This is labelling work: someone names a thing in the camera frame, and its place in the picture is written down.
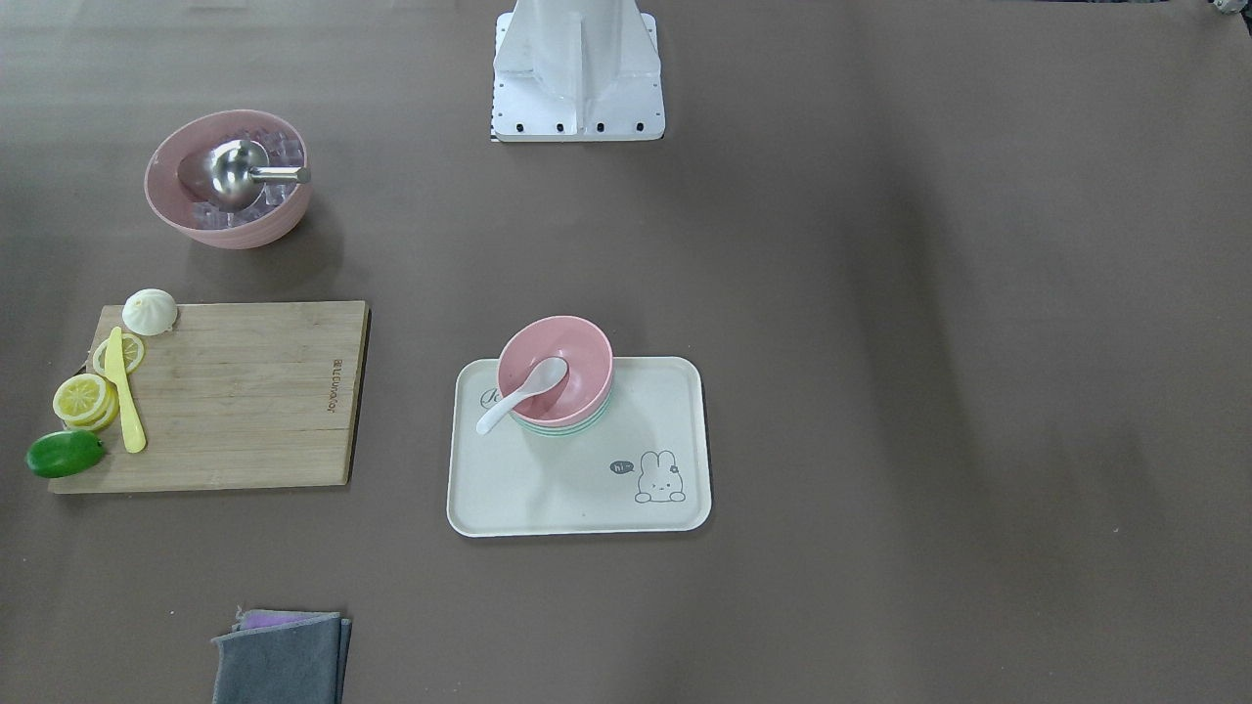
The white ceramic spoon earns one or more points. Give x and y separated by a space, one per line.
546 375

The cream rabbit tray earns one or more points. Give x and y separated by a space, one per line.
642 466

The large pink ice bowl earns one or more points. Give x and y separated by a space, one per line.
266 221

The back lemon slice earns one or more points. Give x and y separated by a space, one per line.
103 420

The grey folded cloth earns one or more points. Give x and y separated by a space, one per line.
282 656

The yellow plastic knife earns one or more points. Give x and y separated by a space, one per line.
132 429

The small pink bowl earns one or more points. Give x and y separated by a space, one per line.
589 356

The white toy bun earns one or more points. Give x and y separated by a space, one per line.
150 312

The green plastic lime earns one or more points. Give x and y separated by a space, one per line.
64 453

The metal ice scoop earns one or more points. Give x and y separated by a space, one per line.
232 176

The green bowl stack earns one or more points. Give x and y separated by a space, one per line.
571 429

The bamboo cutting board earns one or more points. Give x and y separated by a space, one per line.
260 395

